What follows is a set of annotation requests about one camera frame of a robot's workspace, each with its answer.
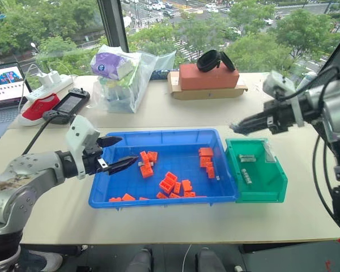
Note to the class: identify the white charger plug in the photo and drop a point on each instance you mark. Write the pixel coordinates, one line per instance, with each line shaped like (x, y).
(43, 78)
(55, 77)

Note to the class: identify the brown cardboard box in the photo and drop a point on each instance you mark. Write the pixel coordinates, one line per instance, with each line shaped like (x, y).
(209, 93)

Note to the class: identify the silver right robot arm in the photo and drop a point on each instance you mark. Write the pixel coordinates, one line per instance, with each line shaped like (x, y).
(334, 105)

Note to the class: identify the dark rounded shape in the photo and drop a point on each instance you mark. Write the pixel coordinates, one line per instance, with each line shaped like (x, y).
(209, 262)

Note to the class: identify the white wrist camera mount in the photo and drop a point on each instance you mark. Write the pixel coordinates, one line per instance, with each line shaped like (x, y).
(80, 133)
(277, 80)

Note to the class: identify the blue plastic bin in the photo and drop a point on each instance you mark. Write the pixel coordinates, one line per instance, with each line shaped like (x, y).
(124, 184)

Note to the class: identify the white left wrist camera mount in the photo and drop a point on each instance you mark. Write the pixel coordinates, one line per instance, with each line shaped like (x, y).
(80, 133)

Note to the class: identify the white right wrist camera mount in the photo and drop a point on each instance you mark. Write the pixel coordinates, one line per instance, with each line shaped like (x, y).
(277, 80)

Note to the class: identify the clear plastic bag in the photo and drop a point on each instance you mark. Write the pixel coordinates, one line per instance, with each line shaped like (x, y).
(127, 93)

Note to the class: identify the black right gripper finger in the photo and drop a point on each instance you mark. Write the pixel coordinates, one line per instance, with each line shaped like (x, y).
(255, 119)
(250, 129)

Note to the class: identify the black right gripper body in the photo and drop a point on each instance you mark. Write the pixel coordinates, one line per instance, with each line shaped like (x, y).
(280, 114)

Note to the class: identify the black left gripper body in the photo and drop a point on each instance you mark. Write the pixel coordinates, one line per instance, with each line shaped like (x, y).
(92, 163)

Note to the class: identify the black handheld game console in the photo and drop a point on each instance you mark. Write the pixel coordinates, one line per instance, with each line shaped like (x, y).
(68, 105)

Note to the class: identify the red and white shoe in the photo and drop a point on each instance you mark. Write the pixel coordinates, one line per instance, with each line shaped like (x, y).
(38, 109)

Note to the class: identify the grey white sneaker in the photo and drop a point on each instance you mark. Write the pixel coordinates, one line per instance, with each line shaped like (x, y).
(45, 260)

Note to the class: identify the purple tissue pack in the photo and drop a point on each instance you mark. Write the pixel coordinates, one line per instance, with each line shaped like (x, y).
(110, 66)

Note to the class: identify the dark window frame post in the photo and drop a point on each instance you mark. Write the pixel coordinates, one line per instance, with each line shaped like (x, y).
(113, 22)

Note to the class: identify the red brick block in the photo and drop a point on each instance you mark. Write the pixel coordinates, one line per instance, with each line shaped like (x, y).
(207, 78)

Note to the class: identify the open laptop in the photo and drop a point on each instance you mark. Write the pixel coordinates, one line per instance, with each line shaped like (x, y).
(3, 93)

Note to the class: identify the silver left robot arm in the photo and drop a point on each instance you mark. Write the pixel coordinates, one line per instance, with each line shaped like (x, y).
(22, 175)

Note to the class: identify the red white power strip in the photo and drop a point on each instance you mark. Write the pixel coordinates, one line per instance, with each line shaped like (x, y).
(21, 97)

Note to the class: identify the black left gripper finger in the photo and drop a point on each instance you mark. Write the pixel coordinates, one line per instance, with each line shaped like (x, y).
(110, 140)
(123, 164)

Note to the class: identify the blue patterned packet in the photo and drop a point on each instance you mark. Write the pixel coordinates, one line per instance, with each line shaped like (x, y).
(161, 74)

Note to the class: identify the orange toy brick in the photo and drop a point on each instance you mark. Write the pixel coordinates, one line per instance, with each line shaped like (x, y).
(174, 195)
(153, 156)
(177, 187)
(161, 195)
(186, 185)
(115, 199)
(144, 157)
(204, 161)
(144, 198)
(211, 172)
(171, 177)
(128, 197)
(166, 187)
(206, 152)
(146, 171)
(189, 194)

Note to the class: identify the green plastic bin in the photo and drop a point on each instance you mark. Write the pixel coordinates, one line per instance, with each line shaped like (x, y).
(260, 195)

